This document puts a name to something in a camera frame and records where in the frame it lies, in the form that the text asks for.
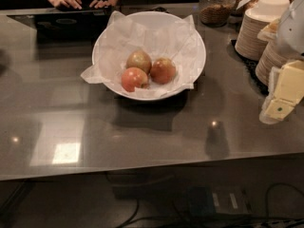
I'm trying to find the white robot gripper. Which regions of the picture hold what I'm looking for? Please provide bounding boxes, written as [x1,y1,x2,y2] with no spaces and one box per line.
[257,0,304,124]

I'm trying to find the red apple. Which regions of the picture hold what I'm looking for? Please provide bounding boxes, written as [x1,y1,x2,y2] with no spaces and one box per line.
[121,67,149,92]
[150,58,176,85]

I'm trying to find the white bowl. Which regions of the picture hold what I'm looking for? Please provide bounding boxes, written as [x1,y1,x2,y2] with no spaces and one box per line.
[91,10,207,102]

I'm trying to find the yellowish apple at back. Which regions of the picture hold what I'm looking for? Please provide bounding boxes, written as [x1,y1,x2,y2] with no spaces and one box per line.
[126,49,152,74]

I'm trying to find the person's left hand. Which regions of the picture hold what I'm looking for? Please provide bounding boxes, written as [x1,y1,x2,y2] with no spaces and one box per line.
[89,0,111,9]

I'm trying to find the person's right hand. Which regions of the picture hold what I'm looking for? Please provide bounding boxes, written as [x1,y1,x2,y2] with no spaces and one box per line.
[51,0,82,10]

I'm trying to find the front stack of paper bowls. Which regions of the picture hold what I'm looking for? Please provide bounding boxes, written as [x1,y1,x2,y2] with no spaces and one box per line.
[256,42,288,85]

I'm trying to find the stack of paper bowls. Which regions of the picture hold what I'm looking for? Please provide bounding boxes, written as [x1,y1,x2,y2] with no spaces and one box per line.
[256,42,288,85]
[235,0,290,61]

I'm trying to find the black tray under bowls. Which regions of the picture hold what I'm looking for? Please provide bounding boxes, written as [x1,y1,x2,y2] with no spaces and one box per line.
[231,39,269,97]

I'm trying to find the rear stack of paper bowls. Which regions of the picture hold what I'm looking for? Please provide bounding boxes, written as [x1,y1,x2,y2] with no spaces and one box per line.
[235,0,290,61]

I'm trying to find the glass jar with grains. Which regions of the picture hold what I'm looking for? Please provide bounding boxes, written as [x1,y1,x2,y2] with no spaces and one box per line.
[199,0,236,27]

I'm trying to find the white paper liner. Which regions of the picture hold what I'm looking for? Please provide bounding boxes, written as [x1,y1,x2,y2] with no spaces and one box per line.
[80,9,200,100]

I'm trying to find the black box under table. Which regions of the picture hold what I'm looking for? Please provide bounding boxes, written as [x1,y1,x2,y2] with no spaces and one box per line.
[187,186,252,218]

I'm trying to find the black laptop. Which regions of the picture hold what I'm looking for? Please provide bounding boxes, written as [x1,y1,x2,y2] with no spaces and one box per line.
[9,7,113,41]

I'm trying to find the black cable on floor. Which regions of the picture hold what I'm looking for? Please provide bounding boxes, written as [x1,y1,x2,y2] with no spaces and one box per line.
[264,182,304,220]

